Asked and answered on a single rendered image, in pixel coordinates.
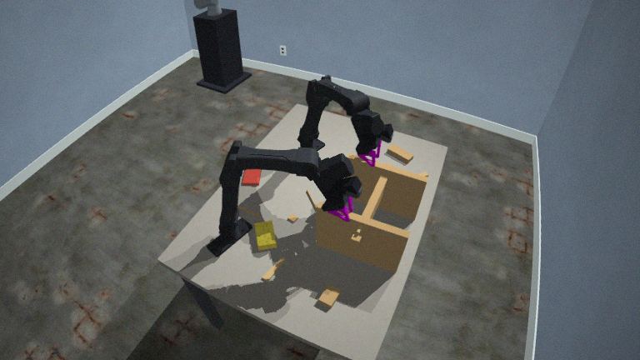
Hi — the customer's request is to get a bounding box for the red flat block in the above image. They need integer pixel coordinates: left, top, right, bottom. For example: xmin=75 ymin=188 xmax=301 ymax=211
xmin=242 ymin=169 xmax=262 ymax=185

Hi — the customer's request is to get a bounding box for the yellow block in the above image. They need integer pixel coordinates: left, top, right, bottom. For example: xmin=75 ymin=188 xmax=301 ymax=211
xmin=254 ymin=221 xmax=277 ymax=250

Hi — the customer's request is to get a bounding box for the tan wooden board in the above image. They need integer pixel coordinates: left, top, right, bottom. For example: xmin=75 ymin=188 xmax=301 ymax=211
xmin=317 ymin=202 xmax=410 ymax=273
xmin=347 ymin=153 xmax=428 ymax=220

